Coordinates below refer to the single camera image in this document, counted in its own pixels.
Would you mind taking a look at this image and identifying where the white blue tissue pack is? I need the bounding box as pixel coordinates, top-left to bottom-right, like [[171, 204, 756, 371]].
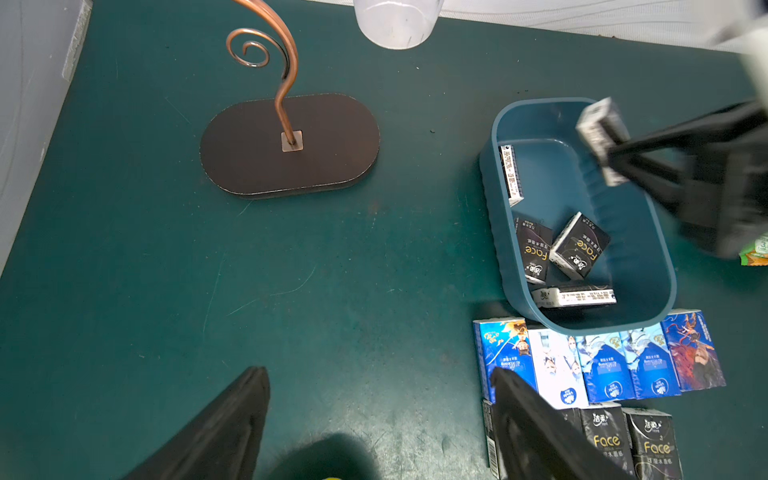
[[528, 328, 589, 410]]

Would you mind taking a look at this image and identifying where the black tissue pack top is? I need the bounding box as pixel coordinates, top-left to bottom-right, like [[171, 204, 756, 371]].
[[576, 97, 629, 187]]

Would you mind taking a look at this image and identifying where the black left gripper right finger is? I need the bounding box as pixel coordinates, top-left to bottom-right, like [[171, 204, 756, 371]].
[[491, 368, 631, 479]]

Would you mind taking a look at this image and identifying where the green snack bag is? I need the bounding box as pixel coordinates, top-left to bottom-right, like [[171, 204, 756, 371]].
[[739, 233, 768, 267]]

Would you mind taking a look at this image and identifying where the dark blue tissue pack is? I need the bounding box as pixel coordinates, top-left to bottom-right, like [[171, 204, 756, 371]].
[[473, 317, 538, 403]]

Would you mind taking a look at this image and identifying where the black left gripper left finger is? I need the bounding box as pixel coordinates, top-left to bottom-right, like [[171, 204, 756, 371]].
[[125, 366, 270, 479]]

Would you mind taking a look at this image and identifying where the black tissue pack on edge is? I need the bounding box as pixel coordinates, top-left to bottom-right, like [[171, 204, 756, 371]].
[[499, 144, 524, 207]]

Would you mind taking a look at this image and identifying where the black Face pack in box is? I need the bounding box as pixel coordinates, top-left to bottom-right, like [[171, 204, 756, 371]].
[[515, 216, 553, 285]]

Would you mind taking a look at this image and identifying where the tilted black Face pack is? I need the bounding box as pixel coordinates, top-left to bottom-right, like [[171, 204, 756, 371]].
[[549, 212, 611, 281]]

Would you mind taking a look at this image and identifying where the light blue tissue pack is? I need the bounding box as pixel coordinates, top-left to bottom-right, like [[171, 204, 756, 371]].
[[620, 323, 681, 400], [576, 332, 636, 404]]

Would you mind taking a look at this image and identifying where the teal storage box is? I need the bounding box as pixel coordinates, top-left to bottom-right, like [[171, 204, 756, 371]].
[[479, 97, 677, 336]]

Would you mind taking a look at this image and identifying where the copper glass rack stand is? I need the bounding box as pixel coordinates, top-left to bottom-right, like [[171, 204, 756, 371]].
[[199, 1, 380, 198]]

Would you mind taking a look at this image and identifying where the black tissue pack bottom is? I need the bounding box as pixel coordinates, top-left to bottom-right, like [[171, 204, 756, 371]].
[[531, 285, 616, 309]]

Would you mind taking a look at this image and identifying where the red blue tissue pack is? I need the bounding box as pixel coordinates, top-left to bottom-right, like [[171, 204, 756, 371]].
[[661, 309, 727, 393]]

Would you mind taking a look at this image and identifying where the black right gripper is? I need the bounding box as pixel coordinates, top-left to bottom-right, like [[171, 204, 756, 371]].
[[608, 99, 767, 259]]

